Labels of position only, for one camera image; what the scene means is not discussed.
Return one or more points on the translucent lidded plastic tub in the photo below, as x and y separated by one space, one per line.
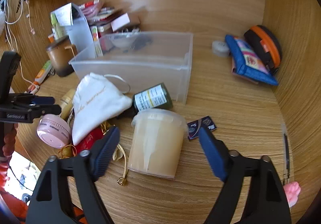
155 143

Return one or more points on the pink round jar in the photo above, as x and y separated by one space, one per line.
52 131

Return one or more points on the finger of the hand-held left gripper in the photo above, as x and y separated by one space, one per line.
50 109
44 100

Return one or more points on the fruit print carton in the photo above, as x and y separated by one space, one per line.
95 40

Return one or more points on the red white tube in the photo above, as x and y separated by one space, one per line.
89 4

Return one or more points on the black orange zip case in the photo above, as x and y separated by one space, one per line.
253 38

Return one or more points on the person's left hand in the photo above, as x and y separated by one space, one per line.
10 140

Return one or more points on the dark blue small packet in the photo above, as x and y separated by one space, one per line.
193 129

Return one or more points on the pink soft toy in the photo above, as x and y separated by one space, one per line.
292 192

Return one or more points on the pink notebook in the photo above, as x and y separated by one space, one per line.
237 73

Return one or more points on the orange white glue tube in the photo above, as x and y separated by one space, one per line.
43 71

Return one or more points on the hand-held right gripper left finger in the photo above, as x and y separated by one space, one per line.
107 153

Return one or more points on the clear plastic storage box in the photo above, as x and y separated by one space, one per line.
150 73

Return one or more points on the small white box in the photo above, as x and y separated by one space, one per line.
120 22

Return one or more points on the thin dark pen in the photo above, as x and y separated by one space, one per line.
286 153

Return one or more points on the white file box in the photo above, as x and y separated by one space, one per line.
80 33

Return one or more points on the blue zip pouch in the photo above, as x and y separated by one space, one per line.
240 60

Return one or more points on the dark green labelled bottle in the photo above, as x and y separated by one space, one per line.
153 98

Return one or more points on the white plastic bag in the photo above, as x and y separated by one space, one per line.
23 173

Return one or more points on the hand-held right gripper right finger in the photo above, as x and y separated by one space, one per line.
213 156

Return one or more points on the brown lidded mug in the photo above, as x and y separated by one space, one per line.
60 60

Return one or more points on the small white round container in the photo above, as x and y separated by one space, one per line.
220 48

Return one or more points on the red velvet gold-trimmed pouch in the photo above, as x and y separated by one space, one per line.
87 142

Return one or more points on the beige lotion bottle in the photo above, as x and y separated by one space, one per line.
67 102

